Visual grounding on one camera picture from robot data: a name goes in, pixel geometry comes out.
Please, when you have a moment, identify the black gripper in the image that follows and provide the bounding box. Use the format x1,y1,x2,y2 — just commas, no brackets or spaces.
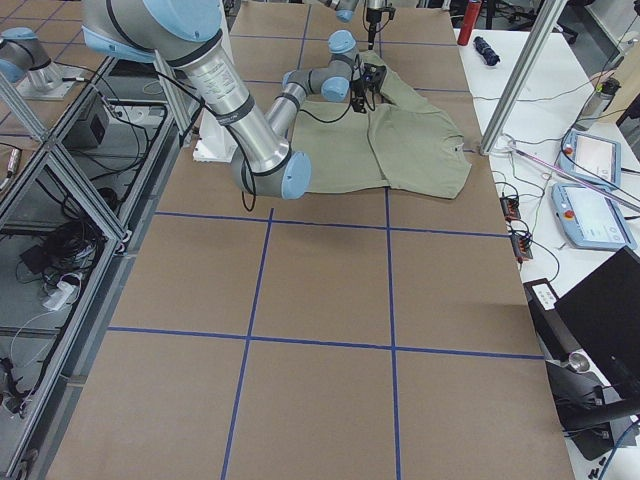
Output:
364,8,387,49
350,68,381,108

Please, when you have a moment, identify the olive green long-sleeve shirt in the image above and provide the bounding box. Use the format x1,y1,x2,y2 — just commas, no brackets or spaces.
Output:
292,69,471,199

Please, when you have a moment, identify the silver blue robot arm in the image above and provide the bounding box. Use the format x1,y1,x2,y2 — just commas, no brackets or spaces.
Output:
82,0,362,199
320,0,396,50

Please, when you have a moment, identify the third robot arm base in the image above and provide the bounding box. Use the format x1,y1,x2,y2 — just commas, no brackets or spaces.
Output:
1,27,87,101

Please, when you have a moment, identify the red cylindrical bottle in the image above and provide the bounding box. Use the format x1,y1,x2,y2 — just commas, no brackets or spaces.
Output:
457,0,483,46

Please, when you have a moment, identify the folded dark blue umbrella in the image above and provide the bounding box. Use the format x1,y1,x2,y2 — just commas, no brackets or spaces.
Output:
473,36,501,67

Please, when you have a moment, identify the small red circuit board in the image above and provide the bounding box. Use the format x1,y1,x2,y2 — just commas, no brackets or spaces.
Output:
499,196,521,221

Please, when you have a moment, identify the far blue teach pendant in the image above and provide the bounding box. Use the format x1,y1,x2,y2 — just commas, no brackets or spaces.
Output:
557,129,621,188

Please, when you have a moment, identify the blue teach pendant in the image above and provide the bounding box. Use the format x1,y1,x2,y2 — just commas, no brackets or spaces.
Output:
557,129,621,188
551,183,637,251

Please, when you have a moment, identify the long metal grabber stick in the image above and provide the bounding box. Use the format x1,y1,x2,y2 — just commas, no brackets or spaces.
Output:
497,132,640,211

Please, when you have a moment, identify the near blue teach pendant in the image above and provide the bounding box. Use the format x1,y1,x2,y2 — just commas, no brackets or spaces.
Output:
551,183,637,251

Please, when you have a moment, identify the black box with white label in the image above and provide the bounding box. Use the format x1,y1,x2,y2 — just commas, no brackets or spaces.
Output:
523,279,581,361

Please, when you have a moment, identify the black laptop monitor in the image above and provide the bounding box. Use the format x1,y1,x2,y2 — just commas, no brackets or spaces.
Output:
555,247,639,398

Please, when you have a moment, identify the silver metal cup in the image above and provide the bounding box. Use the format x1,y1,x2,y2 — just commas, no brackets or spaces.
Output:
567,352,591,374

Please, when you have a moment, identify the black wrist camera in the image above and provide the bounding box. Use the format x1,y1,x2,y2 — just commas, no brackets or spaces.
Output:
361,63,387,94

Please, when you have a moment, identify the aluminium frame upright post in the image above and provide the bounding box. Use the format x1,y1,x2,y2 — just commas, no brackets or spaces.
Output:
480,0,567,155

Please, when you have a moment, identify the aluminium frame side rack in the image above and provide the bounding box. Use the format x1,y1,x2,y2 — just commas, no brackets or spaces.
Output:
1,58,187,479

